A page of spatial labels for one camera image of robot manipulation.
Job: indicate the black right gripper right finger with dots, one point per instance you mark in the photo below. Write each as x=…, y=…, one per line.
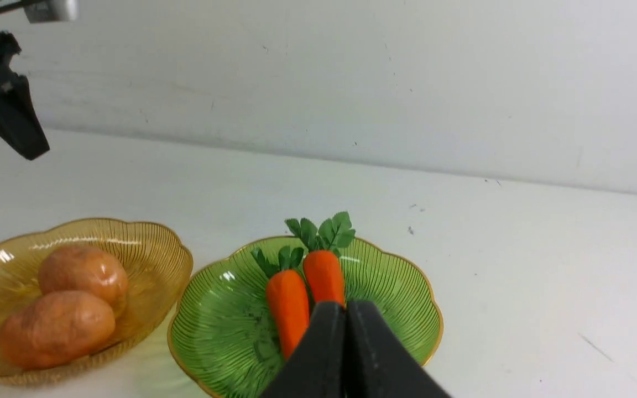
x=376, y=364

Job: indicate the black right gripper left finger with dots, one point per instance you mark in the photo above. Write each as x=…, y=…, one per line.
x=315, y=369

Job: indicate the toy carrot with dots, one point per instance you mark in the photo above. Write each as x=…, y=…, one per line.
x=321, y=264
x=286, y=295

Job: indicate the toy potato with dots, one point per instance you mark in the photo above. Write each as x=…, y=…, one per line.
x=56, y=329
x=88, y=269

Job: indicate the green ribbed plastic bowl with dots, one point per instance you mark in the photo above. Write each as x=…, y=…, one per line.
x=224, y=338

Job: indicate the amber ribbed plastic bowl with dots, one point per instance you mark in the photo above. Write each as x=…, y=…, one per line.
x=158, y=266

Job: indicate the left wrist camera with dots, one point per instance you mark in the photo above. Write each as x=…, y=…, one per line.
x=39, y=12

